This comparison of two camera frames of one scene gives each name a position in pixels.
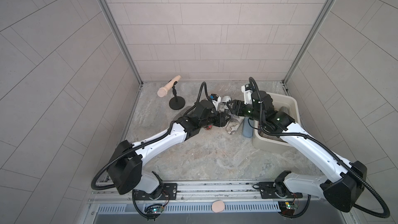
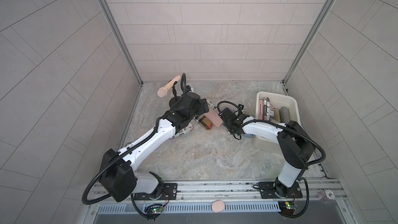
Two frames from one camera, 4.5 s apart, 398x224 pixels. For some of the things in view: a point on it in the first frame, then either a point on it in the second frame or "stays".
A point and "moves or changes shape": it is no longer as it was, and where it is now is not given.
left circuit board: [154, 209] stays
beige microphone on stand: [162, 91] stays
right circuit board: [287, 207] stays
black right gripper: [236, 105] → [226, 124]
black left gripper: [219, 121] → [200, 110]
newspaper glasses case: [223, 106] moves or changes shape
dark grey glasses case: [284, 109] stays
